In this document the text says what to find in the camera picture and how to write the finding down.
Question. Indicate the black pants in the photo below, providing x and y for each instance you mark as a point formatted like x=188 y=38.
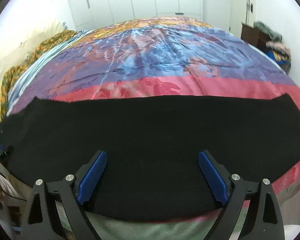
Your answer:
x=152 y=145

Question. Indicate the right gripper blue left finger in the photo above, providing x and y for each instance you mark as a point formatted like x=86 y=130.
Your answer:
x=41 y=219

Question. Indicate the blue striped bed sheet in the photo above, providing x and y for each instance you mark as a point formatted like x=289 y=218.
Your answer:
x=28 y=76

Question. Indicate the yellow green floral cloth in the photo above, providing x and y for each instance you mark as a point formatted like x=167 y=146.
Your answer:
x=11 y=76

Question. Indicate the white door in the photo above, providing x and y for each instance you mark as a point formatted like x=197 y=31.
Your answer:
x=241 y=12

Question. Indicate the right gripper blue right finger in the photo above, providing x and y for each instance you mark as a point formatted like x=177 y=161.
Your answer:
x=263 y=219

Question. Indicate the colourful satin bed quilt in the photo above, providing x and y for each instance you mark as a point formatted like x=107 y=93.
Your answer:
x=165 y=57

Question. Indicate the dark wooden side table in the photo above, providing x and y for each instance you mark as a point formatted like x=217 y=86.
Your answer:
x=254 y=37

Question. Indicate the pile of clothes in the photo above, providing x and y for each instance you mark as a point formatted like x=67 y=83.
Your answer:
x=275 y=49

